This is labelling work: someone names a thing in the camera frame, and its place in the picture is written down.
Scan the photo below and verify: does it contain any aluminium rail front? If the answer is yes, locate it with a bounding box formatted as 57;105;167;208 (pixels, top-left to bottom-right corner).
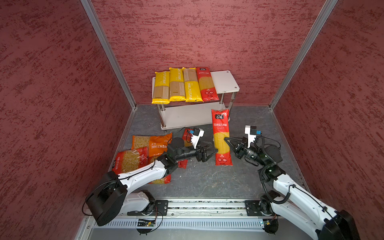
83;197;329;219

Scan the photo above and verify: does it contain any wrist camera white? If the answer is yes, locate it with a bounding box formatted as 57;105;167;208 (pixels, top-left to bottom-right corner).
245;126;262;146
189;128;205;149

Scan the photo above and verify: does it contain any white two-tier shelf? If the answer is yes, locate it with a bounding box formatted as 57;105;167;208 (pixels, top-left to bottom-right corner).
156;70;240;130

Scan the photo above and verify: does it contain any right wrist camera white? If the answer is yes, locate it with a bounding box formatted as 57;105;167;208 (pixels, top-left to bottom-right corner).
245;126;262;146

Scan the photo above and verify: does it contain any yellow spaghetti bag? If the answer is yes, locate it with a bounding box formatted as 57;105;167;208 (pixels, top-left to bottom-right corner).
169;68;186;102
152;71;170;105
182;68;203;103

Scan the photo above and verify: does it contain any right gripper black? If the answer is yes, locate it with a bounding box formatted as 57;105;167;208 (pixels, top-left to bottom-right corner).
224;136;267;167

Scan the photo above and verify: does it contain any red spaghetti bag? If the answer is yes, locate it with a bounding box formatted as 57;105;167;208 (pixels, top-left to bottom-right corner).
176;128;196;169
211;109;233;166

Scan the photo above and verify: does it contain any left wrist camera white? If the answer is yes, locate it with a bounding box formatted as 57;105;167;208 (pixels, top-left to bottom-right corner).
189;128;205;149

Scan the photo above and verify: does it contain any right corner aluminium post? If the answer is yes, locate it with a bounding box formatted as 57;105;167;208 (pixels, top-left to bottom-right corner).
269;0;338;112

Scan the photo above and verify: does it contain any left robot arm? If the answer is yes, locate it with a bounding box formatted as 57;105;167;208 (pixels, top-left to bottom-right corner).
85;138;218;227

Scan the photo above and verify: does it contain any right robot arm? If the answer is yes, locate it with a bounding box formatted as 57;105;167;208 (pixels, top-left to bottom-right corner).
224;135;360;240

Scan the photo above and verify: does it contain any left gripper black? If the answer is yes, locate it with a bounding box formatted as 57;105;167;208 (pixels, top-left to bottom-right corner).
175;139;218;163

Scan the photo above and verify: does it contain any clear labelled spaghetti bag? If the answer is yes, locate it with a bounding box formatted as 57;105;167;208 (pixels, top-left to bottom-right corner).
196;67;219;102

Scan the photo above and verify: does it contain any red macaroni bag small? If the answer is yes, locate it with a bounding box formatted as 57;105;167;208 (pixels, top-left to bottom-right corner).
112;147;148;174

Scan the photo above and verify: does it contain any red macaroni bag large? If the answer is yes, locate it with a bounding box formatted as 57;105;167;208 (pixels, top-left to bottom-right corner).
151;175;172;184

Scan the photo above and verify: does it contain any corner aluminium post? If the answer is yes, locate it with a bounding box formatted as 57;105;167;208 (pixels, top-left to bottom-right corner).
81;0;137;111
269;0;338;112

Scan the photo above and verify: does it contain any left corner aluminium post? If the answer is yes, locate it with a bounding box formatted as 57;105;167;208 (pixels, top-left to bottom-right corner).
81;0;137;111

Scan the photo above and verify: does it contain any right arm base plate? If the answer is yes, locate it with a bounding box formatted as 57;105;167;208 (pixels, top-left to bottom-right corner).
244;200;285;219

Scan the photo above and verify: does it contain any orange pastatime macaroni bag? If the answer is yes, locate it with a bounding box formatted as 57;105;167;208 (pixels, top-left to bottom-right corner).
132;133;173;158

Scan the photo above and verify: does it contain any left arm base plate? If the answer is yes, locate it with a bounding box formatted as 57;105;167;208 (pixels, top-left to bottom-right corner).
127;200;170;217

